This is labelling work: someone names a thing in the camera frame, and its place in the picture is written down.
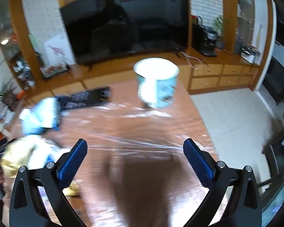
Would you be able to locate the long-leaved potted plant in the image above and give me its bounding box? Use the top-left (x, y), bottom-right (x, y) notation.
top-left (0, 79), bottom-right (18, 106)

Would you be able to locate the small green potted plant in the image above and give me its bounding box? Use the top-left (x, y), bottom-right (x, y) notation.
top-left (212, 15), bottom-right (229, 50)

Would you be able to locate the white fish drawing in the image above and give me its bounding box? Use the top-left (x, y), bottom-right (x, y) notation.
top-left (44, 34), bottom-right (69, 68)

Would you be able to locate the blue and white paper cup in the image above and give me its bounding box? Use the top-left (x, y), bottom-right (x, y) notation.
top-left (133, 58), bottom-right (180, 109)

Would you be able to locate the yellow wrapper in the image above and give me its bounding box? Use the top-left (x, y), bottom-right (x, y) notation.
top-left (0, 136), bottom-right (81, 197)

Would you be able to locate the dark blue flat packet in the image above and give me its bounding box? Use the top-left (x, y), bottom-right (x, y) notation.
top-left (55, 87), bottom-right (112, 111)

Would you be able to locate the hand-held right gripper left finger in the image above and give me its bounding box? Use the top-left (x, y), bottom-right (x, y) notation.
top-left (9, 139), bottom-right (88, 227)

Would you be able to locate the wooden television cabinet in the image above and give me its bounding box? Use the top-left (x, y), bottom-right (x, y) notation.
top-left (26, 47), bottom-right (261, 104)

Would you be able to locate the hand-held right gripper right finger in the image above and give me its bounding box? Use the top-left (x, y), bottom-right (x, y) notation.
top-left (183, 139), bottom-right (261, 227)

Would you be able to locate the black flat television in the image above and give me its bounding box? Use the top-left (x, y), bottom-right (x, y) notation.
top-left (60, 0), bottom-right (189, 67)

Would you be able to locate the black coffee machine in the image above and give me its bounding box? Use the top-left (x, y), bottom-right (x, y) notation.
top-left (198, 26), bottom-right (218, 57)

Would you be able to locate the blue wrapper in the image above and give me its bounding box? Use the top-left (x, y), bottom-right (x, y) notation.
top-left (19, 97), bottom-right (62, 135)

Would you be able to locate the dark chair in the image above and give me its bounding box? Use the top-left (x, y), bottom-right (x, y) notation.
top-left (261, 104), bottom-right (284, 190)

